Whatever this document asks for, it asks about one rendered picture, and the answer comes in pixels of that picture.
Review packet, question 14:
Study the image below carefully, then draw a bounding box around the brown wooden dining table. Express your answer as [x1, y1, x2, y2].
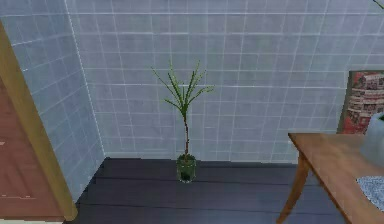
[275, 132, 384, 224]

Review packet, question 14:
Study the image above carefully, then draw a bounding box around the grey woven place mat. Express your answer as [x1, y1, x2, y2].
[355, 175, 384, 213]

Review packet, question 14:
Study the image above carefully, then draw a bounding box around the red framed wall picture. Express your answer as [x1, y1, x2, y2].
[336, 70, 384, 135]

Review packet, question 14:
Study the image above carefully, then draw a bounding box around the green potted house plant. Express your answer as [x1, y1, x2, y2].
[150, 59, 215, 184]

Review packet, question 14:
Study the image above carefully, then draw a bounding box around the brown wooden room door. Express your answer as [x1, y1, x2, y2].
[0, 20, 79, 224]

